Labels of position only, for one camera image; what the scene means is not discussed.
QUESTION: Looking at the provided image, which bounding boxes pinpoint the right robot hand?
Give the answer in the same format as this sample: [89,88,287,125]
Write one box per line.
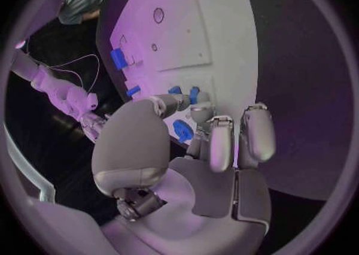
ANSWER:
[79,112,111,144]

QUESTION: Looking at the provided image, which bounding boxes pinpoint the white cable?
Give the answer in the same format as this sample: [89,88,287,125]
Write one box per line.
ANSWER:
[25,39,101,94]

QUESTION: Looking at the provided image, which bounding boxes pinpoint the blue gear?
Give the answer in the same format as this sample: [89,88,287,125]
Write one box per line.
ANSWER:
[172,119,194,144]

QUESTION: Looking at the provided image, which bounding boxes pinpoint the white task board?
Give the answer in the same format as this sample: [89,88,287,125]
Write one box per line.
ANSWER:
[96,0,260,149]

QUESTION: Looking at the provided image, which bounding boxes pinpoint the blue block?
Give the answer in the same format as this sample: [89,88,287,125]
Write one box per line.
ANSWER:
[109,48,130,70]

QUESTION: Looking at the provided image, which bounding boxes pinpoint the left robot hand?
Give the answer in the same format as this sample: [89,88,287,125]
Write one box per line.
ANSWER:
[91,92,278,255]

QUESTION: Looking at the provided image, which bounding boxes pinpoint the blue cylinder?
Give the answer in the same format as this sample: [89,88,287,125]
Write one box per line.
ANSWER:
[189,86,200,105]

